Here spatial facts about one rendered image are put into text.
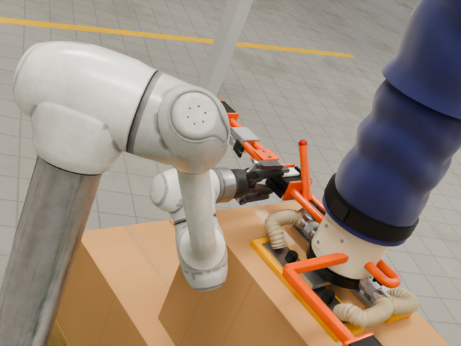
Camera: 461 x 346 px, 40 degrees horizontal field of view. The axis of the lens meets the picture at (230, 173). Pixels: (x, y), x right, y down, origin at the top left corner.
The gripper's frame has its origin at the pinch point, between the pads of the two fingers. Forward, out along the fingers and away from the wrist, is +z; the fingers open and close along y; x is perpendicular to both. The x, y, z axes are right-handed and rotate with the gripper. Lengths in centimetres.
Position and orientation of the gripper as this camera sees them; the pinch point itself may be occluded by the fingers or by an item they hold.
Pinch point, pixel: (284, 178)
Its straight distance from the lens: 171.4
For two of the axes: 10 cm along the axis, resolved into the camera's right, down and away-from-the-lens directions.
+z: 7.6, -0.6, 6.5
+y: -3.4, 8.1, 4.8
